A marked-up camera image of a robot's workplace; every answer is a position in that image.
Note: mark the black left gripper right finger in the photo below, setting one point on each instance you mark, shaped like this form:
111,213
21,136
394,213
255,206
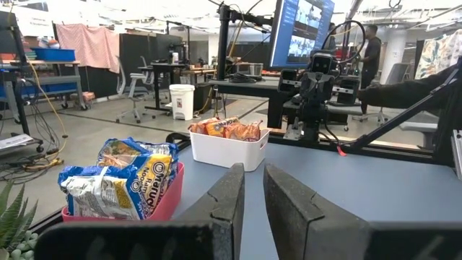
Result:
325,231

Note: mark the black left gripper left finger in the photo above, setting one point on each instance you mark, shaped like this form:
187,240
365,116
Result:
202,231

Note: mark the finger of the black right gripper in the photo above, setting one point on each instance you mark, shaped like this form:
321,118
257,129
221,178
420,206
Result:
309,86
325,86

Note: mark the orange Maruchan noodle pack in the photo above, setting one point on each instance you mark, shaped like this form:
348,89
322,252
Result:
200,127
242,130

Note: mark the blue Maruchan noodle pack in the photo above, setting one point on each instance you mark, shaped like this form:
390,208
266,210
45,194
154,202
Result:
122,151
155,184
97,195

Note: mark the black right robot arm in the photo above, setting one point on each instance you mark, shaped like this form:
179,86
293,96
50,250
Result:
404,92

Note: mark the red plastic bin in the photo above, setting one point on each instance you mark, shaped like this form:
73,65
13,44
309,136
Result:
169,202

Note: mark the red tag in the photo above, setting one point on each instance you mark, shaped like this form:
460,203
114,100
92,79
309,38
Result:
341,151

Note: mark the person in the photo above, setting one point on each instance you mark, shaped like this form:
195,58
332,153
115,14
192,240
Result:
371,57
331,36

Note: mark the monitor with blue screen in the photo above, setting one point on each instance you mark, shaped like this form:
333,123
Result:
299,32

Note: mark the silver metal cup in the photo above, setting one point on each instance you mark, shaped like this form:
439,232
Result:
256,68

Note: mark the grey office chair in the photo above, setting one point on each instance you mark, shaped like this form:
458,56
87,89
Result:
395,77

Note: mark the white round pillar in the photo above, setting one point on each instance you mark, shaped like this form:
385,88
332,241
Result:
393,54

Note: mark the white plastic bin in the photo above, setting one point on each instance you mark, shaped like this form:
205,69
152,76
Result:
227,150

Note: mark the black pole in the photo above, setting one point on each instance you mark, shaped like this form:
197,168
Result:
223,39

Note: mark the black waste bin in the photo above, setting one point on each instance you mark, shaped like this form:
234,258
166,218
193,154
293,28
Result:
203,97

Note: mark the wooden desk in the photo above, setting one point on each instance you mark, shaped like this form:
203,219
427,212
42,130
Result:
198,72

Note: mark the floral patterned cloth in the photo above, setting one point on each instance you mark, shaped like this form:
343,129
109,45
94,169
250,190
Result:
438,54

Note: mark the white trash bin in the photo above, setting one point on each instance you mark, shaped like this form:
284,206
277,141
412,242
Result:
182,102

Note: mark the black standing desk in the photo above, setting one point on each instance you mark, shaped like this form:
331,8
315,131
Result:
160,72

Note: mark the white office chair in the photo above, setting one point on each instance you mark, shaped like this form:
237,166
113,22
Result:
135,86

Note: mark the potted green succulent plant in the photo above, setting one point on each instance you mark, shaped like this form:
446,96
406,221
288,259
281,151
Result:
12,224

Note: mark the grey metal workbench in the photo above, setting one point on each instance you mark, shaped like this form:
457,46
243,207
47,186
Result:
61,81

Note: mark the white paper sheets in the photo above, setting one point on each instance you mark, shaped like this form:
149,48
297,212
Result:
14,141

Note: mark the pink cloth partition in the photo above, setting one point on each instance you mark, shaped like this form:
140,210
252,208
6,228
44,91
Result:
88,47

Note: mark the black equipment stand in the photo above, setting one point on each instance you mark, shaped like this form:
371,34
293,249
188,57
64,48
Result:
19,90

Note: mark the blue storage tub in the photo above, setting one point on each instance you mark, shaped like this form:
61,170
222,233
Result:
54,54

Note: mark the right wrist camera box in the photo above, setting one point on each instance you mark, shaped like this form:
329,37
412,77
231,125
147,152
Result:
321,63

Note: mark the black partition wall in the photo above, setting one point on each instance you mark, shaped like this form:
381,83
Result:
144,54

